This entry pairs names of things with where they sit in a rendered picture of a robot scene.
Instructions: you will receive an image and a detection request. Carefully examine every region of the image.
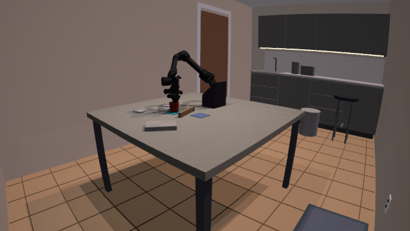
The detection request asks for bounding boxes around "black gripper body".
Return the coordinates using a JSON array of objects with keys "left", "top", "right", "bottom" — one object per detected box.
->
[{"left": 167, "top": 85, "right": 182, "bottom": 98}]

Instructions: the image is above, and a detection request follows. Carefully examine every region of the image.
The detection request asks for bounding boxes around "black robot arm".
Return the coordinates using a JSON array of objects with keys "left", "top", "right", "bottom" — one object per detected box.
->
[{"left": 161, "top": 50, "right": 216, "bottom": 95}]

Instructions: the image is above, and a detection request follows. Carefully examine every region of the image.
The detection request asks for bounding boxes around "tan wooden flat bar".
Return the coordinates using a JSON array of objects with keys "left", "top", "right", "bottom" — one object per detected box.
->
[{"left": 178, "top": 106, "right": 195, "bottom": 118}]

